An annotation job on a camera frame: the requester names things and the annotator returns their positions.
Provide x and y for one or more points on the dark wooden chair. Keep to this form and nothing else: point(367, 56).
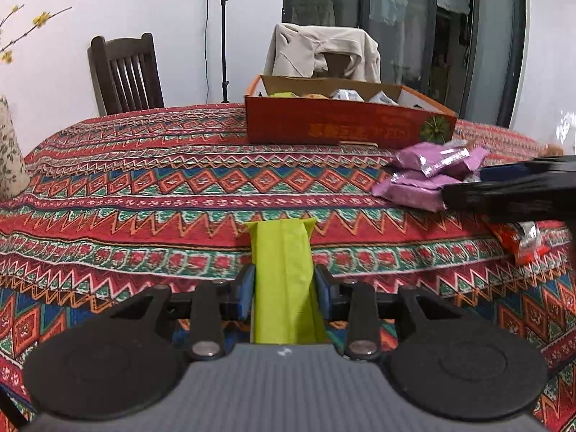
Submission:
point(126, 76)

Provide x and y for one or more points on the red cardboard box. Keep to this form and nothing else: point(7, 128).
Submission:
point(315, 126)

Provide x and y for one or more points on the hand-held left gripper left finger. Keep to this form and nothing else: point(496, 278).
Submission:
point(246, 289)

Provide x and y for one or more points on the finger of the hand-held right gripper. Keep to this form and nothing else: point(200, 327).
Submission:
point(522, 170)
point(517, 202)

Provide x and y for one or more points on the long green snack packet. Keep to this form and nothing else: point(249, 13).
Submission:
point(283, 270)

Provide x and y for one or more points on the red patterned tablecloth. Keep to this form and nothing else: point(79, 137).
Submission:
point(157, 189)

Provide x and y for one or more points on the glass sliding door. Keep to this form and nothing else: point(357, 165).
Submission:
point(405, 22)

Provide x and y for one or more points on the yellow flower branches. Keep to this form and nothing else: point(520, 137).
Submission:
point(42, 18)

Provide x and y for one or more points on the floral patterned vase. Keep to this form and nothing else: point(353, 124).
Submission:
point(11, 157)

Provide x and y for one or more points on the beige jacket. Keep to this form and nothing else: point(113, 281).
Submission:
point(297, 49)

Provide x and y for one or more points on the wooden chair under jacket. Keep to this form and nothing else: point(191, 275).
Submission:
point(337, 64)

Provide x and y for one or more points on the clear plastic bag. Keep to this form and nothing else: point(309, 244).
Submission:
point(568, 128)

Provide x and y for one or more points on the red and silver snack packet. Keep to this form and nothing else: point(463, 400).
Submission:
point(517, 243)

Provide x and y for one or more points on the black tripod stand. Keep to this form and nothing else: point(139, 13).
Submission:
point(223, 31)

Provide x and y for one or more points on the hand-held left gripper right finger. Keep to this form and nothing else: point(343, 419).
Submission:
point(322, 289)

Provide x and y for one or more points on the pink snack packet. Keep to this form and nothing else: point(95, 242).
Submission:
point(418, 180)
point(432, 157)
point(407, 195)

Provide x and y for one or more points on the silver white snack packet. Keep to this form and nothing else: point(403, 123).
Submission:
point(346, 95)
point(382, 98)

